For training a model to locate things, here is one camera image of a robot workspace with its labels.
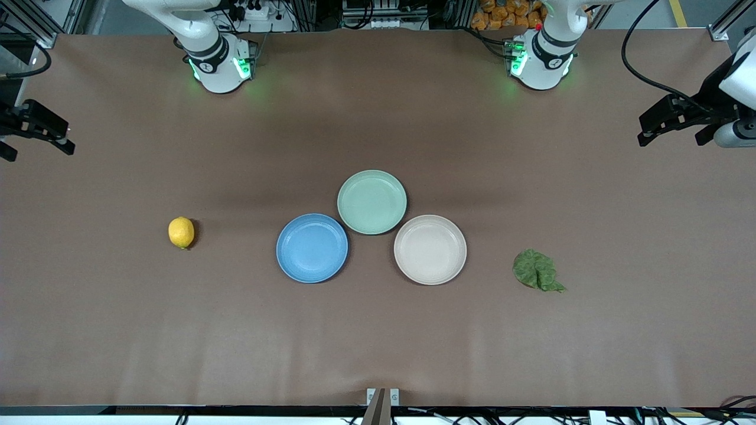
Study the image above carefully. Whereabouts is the yellow lemon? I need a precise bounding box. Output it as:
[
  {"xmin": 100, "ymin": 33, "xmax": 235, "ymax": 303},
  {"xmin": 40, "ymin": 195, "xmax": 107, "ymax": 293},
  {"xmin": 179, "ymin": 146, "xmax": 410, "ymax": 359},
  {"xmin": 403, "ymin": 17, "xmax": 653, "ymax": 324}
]
[{"xmin": 168, "ymin": 216, "xmax": 195, "ymax": 250}]

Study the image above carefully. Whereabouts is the green lettuce leaf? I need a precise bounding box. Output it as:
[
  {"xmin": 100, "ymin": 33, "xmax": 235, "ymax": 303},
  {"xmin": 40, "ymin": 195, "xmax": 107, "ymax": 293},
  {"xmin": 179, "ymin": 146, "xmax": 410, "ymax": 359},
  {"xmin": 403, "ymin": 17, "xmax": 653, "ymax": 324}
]
[{"xmin": 512, "ymin": 248, "xmax": 566, "ymax": 293}]

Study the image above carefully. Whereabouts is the orange packaged goods pile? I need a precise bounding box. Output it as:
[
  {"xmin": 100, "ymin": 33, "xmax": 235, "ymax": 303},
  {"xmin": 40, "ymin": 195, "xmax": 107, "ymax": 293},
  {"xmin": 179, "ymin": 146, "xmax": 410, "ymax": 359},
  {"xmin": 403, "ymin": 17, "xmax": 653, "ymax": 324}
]
[{"xmin": 471, "ymin": 0, "xmax": 543, "ymax": 31}]

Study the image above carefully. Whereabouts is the white power strip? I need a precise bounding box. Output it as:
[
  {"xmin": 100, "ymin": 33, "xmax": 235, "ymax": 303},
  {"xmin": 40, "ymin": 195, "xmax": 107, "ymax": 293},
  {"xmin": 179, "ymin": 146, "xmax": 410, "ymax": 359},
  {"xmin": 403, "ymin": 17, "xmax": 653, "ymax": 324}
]
[{"xmin": 233, "ymin": 0, "xmax": 296, "ymax": 33}]

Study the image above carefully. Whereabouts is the beige plate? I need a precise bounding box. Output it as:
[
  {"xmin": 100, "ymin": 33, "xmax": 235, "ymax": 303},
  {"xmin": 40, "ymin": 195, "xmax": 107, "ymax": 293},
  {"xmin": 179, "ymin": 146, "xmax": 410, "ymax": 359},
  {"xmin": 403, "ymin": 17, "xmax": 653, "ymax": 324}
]
[{"xmin": 393, "ymin": 214, "xmax": 468, "ymax": 286}]

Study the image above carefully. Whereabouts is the blue plate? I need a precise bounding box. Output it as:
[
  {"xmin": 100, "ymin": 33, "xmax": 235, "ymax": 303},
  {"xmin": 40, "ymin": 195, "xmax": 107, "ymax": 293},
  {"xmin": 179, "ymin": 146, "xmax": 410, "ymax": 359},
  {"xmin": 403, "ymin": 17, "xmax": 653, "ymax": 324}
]
[{"xmin": 276, "ymin": 213, "xmax": 349, "ymax": 284}]

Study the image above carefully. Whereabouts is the pale green plate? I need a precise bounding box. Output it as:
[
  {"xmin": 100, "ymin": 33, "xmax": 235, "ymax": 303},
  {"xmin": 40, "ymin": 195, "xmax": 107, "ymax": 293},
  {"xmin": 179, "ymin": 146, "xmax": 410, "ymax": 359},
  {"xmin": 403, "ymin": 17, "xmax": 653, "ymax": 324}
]
[{"xmin": 337, "ymin": 169, "xmax": 408, "ymax": 236}]

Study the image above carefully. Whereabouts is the black equipment rack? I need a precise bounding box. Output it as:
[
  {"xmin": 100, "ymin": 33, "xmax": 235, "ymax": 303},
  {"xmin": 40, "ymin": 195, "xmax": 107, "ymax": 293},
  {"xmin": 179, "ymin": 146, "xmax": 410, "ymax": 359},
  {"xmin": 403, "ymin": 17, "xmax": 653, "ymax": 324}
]
[{"xmin": 341, "ymin": 0, "xmax": 430, "ymax": 30}]

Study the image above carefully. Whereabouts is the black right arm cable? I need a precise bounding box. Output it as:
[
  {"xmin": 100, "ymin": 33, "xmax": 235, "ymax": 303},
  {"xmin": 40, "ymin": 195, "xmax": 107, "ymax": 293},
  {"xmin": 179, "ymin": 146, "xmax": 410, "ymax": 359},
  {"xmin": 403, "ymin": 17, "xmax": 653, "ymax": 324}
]
[{"xmin": 0, "ymin": 21, "xmax": 54, "ymax": 80}]

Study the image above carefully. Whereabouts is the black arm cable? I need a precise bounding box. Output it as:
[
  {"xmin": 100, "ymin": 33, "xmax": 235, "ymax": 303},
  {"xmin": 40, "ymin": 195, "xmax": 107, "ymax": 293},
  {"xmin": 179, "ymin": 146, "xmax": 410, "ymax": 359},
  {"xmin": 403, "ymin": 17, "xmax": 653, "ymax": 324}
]
[
  {"xmin": 0, "ymin": 21, "xmax": 54, "ymax": 80},
  {"xmin": 620, "ymin": 0, "xmax": 718, "ymax": 113}
]

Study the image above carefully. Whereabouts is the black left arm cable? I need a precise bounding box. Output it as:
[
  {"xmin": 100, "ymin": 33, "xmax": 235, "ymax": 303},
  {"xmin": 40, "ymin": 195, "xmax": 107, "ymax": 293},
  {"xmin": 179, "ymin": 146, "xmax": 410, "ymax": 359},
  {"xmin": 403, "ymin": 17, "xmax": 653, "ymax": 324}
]
[{"xmin": 620, "ymin": 0, "xmax": 718, "ymax": 113}]

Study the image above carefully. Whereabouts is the aluminium frame profile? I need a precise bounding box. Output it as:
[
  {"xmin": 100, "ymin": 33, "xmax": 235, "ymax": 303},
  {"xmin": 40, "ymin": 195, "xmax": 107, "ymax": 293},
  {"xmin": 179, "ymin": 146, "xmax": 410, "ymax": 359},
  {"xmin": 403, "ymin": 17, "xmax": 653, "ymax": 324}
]
[
  {"xmin": 709, "ymin": 0, "xmax": 756, "ymax": 42},
  {"xmin": 0, "ymin": 0, "xmax": 60, "ymax": 49}
]

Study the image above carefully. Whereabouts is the brown post with silver brackets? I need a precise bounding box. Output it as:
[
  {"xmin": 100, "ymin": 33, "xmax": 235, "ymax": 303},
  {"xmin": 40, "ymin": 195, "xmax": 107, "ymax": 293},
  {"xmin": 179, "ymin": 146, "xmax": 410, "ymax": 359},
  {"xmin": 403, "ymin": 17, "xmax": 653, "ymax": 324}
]
[{"xmin": 361, "ymin": 388, "xmax": 401, "ymax": 425}]

